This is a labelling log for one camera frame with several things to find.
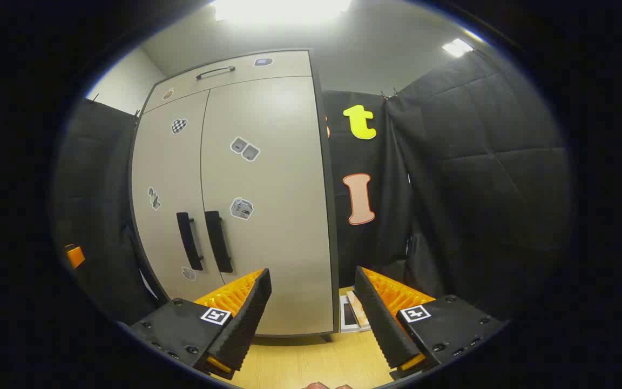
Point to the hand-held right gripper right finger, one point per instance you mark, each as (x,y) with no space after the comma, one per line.
(381,324)

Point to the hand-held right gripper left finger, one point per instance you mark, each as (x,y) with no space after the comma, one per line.
(246,319)

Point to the grey cabinet drawer front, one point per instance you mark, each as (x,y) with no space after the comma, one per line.
(268,73)

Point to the large ceiling light panel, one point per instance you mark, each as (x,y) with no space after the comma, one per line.
(281,8)

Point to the grey double-door shoe cabinet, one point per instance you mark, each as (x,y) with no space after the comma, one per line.
(328,216)

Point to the white cover magazine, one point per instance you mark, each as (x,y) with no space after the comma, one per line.
(347,316)

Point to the small ceiling light panel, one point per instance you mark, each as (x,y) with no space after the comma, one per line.
(457,47)

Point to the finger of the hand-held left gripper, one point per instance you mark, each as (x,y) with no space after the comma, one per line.
(74,256)

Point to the grey cabinet door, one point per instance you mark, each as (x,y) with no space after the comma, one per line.
(165,162)
(278,189)

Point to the black backdrop cloth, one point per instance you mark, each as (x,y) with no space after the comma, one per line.
(478,162)

